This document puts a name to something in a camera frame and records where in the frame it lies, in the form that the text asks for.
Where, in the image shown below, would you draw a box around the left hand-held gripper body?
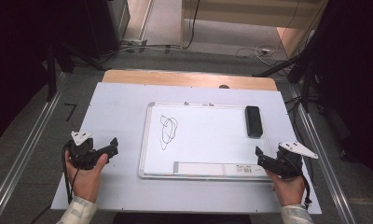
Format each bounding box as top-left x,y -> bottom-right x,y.
64,130 -> 99,171

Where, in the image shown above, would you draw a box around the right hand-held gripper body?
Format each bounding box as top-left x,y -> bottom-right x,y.
276,141 -> 319,180

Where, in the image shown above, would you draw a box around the black whiteboard eraser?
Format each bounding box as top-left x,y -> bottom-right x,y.
244,105 -> 264,139

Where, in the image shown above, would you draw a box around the person's right hand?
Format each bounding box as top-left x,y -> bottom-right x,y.
266,171 -> 306,207

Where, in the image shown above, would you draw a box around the person's left hand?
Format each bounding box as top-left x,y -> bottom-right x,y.
65,152 -> 109,203

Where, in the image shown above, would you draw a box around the white table cover board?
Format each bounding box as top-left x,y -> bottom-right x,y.
49,81 -> 323,216

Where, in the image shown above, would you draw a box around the white framed whiteboard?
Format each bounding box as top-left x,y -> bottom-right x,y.
138,101 -> 272,181

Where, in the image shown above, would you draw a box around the white label strip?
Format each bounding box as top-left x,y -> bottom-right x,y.
173,161 -> 268,178

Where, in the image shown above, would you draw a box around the black metal stand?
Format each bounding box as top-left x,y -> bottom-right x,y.
253,52 -> 316,114
46,43 -> 59,103

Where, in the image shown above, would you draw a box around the person's dark clothing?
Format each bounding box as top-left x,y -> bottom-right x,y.
113,212 -> 253,224

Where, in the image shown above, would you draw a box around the dark curtain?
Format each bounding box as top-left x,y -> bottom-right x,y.
314,0 -> 373,188
0,0 -> 52,147

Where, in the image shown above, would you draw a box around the black cabinet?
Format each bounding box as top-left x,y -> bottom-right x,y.
81,0 -> 131,60

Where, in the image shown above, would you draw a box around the beige wooden furniture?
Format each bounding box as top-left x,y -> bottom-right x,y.
181,0 -> 328,31

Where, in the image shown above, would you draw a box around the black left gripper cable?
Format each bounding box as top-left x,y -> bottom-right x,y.
61,144 -> 80,205

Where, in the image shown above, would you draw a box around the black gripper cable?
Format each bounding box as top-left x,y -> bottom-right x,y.
283,152 -> 313,209
61,144 -> 80,205

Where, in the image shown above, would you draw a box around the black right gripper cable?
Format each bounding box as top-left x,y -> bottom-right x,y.
283,152 -> 313,209

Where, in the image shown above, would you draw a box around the aluminium floor rail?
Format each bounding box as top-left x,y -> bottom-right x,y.
288,83 -> 360,224
0,72 -> 67,224

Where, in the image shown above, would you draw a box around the white coiled cable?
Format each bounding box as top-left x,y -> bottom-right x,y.
235,43 -> 281,61

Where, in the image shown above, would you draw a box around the grey floor cables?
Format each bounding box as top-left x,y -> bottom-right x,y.
100,43 -> 183,59

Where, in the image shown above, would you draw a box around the black hanging cable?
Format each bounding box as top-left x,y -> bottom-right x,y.
181,0 -> 201,50

